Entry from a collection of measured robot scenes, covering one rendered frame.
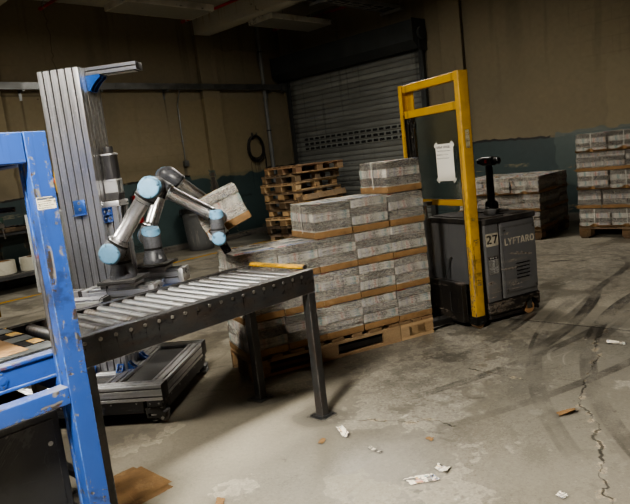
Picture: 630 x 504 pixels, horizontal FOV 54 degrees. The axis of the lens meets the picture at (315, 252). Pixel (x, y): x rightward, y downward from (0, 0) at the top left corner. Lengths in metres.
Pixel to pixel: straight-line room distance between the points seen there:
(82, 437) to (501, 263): 3.37
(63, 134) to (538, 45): 7.86
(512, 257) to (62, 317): 3.47
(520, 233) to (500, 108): 5.83
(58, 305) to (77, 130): 1.81
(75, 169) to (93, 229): 0.36
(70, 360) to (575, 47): 8.89
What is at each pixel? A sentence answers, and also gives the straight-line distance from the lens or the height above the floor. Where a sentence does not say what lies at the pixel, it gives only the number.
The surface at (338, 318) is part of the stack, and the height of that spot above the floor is 0.28.
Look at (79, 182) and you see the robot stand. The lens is 3.86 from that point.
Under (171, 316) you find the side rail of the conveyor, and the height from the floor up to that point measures 0.78.
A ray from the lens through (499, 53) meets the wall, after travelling 10.61.
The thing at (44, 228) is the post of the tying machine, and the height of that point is 1.24.
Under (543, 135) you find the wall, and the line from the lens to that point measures 10.26.
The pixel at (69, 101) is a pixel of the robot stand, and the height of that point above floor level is 1.84.
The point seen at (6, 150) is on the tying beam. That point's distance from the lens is 2.16.
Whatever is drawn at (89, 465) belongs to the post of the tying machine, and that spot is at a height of 0.41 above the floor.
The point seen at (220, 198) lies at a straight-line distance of 3.68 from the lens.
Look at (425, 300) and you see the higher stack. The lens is 4.58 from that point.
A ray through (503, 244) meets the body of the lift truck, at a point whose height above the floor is 0.58.
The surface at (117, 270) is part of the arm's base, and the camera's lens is 3.62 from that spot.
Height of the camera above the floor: 1.36
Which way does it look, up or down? 8 degrees down
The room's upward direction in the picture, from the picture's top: 7 degrees counter-clockwise
